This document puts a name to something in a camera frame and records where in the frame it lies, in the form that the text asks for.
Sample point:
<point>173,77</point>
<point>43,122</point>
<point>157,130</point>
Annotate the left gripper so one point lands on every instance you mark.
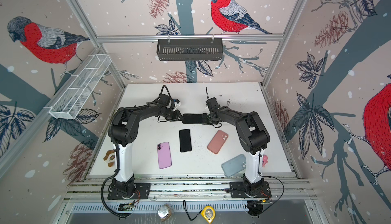
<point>177,115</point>

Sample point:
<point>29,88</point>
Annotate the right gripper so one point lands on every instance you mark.
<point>205,120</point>

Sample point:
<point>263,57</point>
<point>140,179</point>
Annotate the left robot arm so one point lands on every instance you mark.
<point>123,131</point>

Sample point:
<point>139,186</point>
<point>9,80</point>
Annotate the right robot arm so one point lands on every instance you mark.
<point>253,137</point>

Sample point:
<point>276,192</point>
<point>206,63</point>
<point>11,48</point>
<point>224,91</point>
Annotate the salmon pink phone case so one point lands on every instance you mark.
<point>217,141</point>

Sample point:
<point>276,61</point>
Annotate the black screen phone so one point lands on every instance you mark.
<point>185,140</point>

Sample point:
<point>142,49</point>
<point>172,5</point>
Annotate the purple phone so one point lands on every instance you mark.
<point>164,155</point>

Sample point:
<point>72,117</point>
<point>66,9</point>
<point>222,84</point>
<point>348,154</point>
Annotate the grey blue phone case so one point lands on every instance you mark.
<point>234,165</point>

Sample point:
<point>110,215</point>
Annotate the pink toy figure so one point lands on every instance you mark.
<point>264,160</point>

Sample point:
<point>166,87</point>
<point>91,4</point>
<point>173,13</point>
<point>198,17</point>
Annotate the yellow tape measure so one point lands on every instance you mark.
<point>208,213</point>

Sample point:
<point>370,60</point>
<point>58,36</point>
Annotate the silver round object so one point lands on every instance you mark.
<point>164,212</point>

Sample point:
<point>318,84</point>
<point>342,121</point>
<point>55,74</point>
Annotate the white mesh tray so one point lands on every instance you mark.
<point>82,85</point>

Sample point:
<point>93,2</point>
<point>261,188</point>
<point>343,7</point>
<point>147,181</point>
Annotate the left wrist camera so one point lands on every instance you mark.
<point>176,104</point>

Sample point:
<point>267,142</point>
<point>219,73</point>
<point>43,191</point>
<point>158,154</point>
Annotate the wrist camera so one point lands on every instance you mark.
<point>212,104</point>
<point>176,104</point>

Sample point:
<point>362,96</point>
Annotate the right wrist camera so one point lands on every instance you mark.
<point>212,104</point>

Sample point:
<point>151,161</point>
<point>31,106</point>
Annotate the black wire basket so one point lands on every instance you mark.
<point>190,49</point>

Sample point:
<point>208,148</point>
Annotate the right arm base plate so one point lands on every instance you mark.
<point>241,190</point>

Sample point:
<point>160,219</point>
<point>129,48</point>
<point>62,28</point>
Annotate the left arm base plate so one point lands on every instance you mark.
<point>125,191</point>

